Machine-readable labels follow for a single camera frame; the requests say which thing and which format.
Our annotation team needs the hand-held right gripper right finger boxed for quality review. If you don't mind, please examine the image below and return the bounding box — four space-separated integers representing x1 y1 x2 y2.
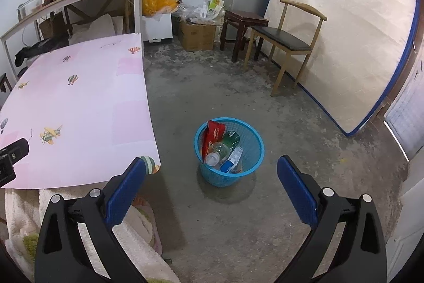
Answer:
275 154 388 283

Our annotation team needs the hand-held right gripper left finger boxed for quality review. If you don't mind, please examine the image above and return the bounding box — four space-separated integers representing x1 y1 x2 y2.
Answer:
34 157 148 283

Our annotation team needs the blue mesh waste basket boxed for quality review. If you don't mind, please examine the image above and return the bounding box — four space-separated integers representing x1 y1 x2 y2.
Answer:
194 117 266 188

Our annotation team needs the blue toothpaste box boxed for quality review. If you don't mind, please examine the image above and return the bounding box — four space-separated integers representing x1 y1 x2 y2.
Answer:
219 147 244 174

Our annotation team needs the green plastic bottle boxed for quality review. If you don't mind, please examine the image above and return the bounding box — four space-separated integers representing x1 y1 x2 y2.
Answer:
205 131 241 167

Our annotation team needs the red snack packet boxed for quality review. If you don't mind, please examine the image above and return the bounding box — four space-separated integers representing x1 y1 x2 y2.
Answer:
201 120 226 158

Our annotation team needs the white and green fluffy blanket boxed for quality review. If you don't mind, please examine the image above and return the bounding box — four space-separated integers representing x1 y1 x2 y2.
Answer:
0 185 181 283

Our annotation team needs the pink printed tablecloth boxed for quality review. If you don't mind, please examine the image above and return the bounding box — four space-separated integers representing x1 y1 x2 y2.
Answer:
0 32 162 191

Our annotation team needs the black cloth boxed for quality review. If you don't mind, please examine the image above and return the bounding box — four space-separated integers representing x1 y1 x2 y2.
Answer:
14 38 70 68

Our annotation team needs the white door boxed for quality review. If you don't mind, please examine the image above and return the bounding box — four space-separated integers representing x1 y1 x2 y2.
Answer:
386 154 424 283

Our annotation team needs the grey panelled door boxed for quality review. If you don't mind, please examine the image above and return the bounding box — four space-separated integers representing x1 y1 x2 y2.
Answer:
384 64 424 161

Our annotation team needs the clear plastic container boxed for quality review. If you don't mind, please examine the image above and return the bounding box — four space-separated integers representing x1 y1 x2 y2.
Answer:
17 0 44 20

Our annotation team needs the white pillow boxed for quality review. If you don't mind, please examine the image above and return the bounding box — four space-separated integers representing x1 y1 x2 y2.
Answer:
68 13 125 45

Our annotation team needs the white chest freezer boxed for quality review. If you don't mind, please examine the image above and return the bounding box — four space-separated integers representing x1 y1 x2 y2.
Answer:
143 12 173 43

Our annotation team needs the brown cardboard box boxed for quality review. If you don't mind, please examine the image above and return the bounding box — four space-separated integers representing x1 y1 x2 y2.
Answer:
178 20 217 52

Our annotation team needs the white mattress with blue edge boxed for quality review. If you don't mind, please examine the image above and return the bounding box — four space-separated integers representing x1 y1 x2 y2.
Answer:
263 0 417 138

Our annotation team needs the dark wooden stool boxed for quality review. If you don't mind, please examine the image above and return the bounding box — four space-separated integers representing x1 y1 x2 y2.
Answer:
219 10 270 63

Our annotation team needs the white bag with green print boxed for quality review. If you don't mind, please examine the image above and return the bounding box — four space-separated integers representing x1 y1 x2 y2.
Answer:
200 0 226 26

